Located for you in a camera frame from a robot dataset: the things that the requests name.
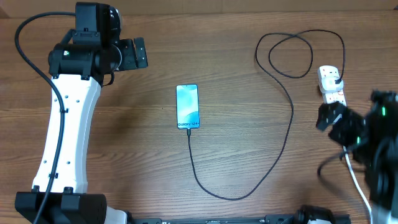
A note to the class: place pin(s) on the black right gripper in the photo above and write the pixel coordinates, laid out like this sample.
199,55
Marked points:
326,114

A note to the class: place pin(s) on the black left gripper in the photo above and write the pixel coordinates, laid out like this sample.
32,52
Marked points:
131,62

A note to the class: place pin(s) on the Galaxy S24 smartphone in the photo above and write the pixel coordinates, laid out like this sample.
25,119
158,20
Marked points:
188,115

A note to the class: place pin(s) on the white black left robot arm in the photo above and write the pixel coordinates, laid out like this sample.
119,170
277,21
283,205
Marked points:
77,67

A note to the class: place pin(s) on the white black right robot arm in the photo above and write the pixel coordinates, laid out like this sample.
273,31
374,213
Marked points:
372,140

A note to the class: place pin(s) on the white usb charger adapter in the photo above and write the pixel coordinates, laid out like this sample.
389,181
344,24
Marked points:
329,85

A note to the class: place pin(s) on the white power strip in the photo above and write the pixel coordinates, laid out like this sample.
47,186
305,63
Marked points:
334,102

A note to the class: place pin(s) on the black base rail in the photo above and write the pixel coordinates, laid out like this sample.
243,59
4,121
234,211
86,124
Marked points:
268,219

